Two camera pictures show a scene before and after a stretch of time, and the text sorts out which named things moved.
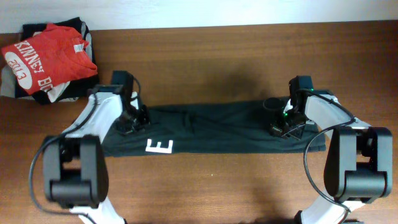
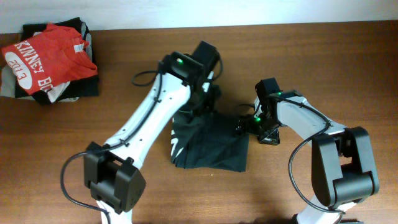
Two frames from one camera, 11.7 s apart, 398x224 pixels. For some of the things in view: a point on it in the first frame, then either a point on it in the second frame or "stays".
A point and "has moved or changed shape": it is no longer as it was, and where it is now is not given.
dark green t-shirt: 237,127 has moved or changed shape
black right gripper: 275,126 → 270,138
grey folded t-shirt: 8,83 stays
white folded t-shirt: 55,92 stays
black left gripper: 144,117 → 206,104
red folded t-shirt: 56,56 stays
